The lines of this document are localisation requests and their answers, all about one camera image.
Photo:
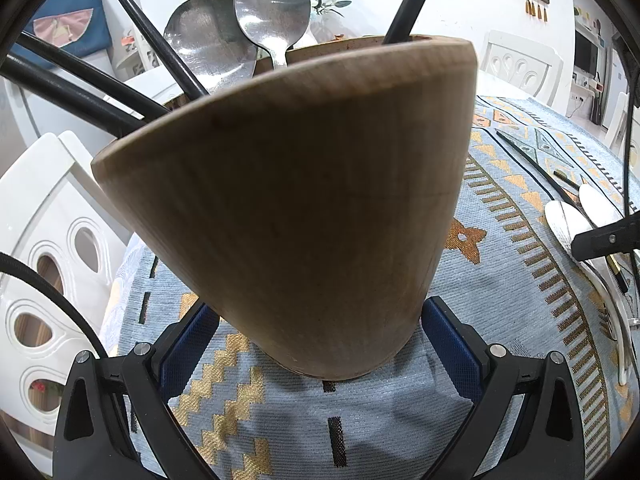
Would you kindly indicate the blue yellow patterned table mat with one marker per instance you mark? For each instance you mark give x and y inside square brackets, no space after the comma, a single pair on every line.
[500,320]

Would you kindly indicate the black television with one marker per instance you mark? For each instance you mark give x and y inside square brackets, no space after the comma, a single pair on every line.
[585,52]

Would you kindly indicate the silver fork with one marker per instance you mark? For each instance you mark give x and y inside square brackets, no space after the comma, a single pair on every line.
[607,316]

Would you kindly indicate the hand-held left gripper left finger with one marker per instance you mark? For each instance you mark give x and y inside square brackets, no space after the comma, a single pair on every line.
[187,355]

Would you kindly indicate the large silver spoon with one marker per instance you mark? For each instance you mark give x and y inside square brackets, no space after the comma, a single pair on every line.
[210,40]

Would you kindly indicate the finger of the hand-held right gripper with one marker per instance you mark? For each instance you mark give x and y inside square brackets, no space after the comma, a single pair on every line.
[605,242]

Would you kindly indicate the wooden utensil holder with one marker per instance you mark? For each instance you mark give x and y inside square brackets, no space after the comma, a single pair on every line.
[300,185]

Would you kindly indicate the pastel fan print tablecloth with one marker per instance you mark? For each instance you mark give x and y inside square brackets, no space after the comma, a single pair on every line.
[122,285]

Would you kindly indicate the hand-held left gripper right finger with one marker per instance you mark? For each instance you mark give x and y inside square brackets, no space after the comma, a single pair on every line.
[452,350]

